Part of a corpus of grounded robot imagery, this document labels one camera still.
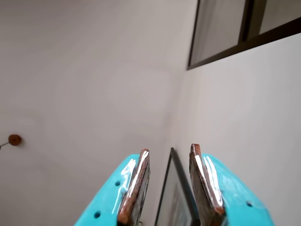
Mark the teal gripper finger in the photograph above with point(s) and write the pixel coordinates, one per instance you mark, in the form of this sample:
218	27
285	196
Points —
113	195
225	188

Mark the dark window frame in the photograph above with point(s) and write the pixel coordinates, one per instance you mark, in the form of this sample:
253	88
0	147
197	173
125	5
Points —
244	40

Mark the round wooden wall knob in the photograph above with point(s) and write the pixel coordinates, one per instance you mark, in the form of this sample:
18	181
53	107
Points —
14	139

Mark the dark picture frame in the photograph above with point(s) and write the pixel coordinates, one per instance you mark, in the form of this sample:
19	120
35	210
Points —
168	183

